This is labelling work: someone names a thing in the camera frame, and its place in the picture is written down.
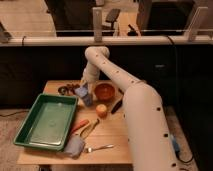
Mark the blue tape roll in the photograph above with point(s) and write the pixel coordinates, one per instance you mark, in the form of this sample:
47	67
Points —
175	145

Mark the blue sponge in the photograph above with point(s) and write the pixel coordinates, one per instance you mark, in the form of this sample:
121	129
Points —
83	93

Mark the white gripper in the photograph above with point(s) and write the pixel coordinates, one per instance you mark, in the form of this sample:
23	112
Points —
89	76

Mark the orange bowl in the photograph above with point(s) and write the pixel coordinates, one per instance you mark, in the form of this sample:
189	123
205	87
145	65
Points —
104	92

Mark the green plastic tray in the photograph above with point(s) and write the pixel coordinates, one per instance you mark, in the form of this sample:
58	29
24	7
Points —
48	123

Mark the yellow orange apple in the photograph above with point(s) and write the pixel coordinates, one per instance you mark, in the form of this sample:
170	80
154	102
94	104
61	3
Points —
101	110

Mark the white horizontal rail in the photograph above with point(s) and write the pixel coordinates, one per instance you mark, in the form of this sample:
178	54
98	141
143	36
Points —
106	41

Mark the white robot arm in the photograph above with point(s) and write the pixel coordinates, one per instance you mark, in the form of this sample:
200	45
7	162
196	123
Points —
149	137

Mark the black handled utensil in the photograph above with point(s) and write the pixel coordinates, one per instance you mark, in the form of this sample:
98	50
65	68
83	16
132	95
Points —
116	107

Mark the red handled tool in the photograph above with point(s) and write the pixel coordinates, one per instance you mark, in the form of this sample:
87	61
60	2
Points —
79	125

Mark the grey folded cloth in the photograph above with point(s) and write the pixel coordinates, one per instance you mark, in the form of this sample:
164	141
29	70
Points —
74	146

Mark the silver fork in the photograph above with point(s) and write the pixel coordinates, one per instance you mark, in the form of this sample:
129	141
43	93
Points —
90	149

